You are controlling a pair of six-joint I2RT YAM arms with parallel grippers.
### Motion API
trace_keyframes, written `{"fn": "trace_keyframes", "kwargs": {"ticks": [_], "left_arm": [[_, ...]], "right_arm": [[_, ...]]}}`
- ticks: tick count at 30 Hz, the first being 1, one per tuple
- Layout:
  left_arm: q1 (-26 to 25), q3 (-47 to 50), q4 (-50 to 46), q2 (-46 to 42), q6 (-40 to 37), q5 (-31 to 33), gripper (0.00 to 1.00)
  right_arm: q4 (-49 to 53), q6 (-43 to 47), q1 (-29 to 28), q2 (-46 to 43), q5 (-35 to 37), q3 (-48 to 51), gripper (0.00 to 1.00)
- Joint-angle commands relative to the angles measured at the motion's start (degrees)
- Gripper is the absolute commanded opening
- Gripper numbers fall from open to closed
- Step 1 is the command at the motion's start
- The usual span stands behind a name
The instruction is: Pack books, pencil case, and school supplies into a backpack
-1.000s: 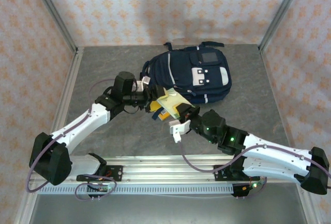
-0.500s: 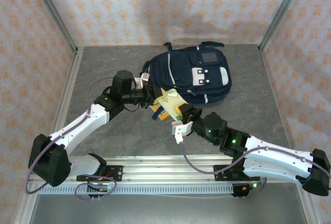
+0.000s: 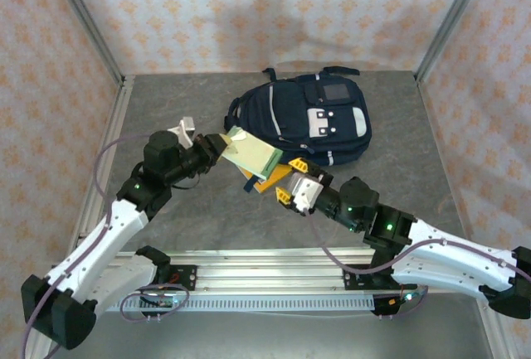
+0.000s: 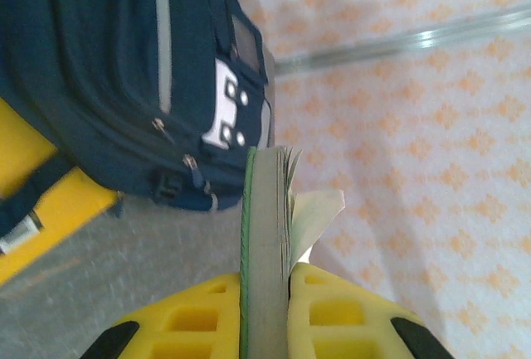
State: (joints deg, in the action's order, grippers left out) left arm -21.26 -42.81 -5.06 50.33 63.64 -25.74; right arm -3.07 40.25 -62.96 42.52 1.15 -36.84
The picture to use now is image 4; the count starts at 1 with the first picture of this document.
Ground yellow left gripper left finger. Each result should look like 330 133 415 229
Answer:
85 271 242 359

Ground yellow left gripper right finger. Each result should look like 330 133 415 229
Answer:
287 262 455 359

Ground navy blue backpack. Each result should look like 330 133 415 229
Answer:
0 0 275 255

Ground green notebook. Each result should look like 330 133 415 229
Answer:
238 146 346 359

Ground aluminium frame post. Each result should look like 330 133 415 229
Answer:
274 2 531 77

